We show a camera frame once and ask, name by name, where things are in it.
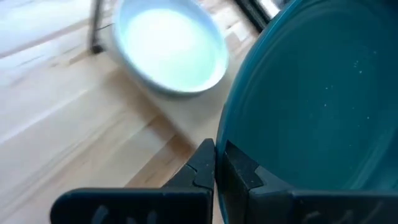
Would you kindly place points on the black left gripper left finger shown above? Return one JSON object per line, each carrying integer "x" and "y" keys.
{"x": 186, "y": 202}

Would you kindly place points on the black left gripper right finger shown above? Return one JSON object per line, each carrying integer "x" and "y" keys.
{"x": 280, "y": 208}

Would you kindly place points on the dark green plate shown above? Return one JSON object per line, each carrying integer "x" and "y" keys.
{"x": 311, "y": 93}

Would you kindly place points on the white plate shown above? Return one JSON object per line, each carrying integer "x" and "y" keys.
{"x": 171, "y": 46}

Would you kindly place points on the black metal rig frame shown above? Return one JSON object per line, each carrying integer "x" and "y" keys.
{"x": 248, "y": 12}

